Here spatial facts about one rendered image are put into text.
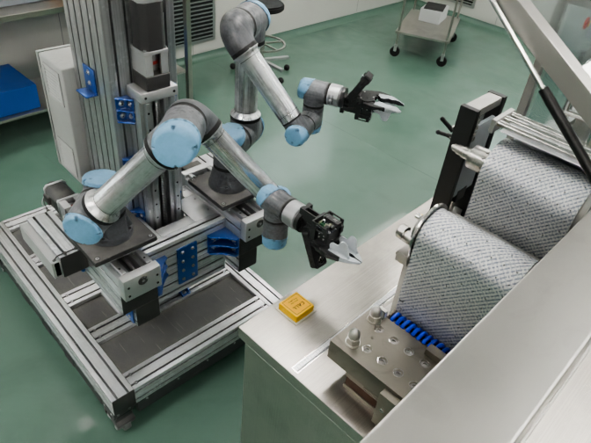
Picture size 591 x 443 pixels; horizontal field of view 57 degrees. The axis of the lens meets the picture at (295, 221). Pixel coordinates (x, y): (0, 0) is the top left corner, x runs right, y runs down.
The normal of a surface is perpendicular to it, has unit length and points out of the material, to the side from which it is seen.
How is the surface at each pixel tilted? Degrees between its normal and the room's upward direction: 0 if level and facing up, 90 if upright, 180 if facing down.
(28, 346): 0
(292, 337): 0
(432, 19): 90
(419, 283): 90
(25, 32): 90
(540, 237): 92
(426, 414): 0
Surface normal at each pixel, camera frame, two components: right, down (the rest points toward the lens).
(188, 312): 0.09, -0.78
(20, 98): 0.71, 0.48
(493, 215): -0.70, 0.42
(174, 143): 0.04, 0.54
